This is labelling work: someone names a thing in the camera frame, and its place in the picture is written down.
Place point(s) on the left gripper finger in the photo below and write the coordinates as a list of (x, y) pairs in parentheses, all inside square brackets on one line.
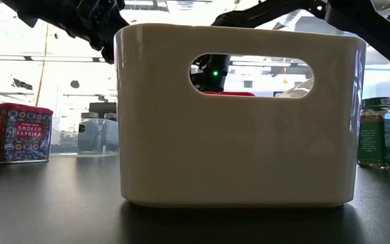
[(108, 56)]

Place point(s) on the red-lid smoked paprika tin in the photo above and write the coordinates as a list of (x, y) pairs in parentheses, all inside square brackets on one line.
[(237, 94), (19, 142)]

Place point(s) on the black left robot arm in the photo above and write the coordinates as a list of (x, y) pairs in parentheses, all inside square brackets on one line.
[(56, 17)]

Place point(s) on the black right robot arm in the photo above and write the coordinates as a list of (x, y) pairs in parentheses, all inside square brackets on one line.
[(378, 32)]

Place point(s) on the black panel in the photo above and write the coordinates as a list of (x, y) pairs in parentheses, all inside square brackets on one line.
[(102, 107)]

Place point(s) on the thin yellow pole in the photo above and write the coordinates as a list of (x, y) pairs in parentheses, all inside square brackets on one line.
[(41, 67)]

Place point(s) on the white plastic bin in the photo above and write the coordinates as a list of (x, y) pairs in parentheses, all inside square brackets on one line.
[(232, 152)]

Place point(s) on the clear plastic bin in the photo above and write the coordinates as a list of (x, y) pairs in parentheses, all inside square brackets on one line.
[(63, 145)]

